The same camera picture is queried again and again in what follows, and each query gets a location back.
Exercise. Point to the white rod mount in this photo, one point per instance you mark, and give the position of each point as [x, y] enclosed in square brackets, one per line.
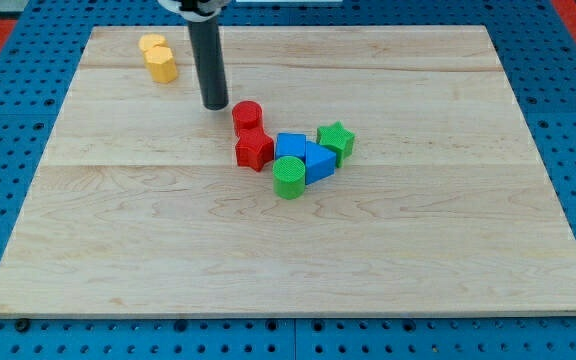
[194, 10]

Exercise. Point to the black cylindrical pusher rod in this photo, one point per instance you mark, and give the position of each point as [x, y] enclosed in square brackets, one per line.
[207, 52]

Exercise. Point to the yellow hexagon block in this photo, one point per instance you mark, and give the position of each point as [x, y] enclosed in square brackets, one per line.
[161, 64]

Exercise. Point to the red cylinder block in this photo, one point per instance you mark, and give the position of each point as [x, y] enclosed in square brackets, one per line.
[246, 115]

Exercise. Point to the red star block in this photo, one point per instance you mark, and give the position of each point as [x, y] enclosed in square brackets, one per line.
[254, 148]

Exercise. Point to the blue cube block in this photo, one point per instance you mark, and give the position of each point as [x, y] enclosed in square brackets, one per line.
[290, 144]

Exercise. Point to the green cylinder block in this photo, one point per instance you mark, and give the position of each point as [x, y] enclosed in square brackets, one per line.
[289, 177]

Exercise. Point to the green star block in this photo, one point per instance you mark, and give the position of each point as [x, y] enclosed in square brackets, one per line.
[338, 139]

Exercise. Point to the blue triangle block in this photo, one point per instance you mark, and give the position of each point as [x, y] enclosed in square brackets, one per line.
[320, 162]

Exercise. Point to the wooden board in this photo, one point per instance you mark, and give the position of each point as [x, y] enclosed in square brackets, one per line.
[138, 208]

